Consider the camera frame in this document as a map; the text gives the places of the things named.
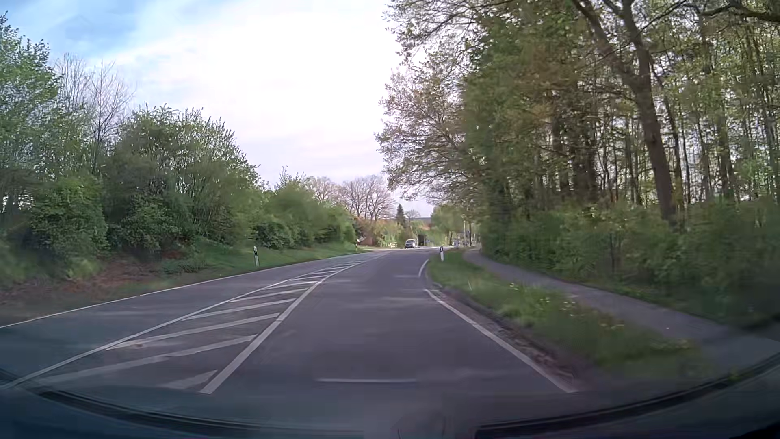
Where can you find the white car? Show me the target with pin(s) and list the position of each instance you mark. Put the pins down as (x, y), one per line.
(411, 243)

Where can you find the bare trees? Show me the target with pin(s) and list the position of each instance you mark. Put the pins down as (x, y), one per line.
(365, 196)

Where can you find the grey asphalt road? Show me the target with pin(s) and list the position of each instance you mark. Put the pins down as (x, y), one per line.
(365, 323)

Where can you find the grass strip beside path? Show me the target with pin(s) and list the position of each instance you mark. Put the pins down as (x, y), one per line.
(548, 317)

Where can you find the car's own bonnet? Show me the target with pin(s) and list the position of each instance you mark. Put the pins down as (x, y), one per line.
(390, 420)

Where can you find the grass verge with bank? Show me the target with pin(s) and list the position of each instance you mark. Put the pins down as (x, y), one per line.
(183, 268)

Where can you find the wood of tall trees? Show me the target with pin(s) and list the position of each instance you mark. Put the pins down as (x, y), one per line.
(609, 122)

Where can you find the row of trees and bushes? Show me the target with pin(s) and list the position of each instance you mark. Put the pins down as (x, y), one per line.
(152, 183)

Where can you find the grey asphalt cycle path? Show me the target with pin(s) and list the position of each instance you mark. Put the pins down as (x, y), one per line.
(640, 314)

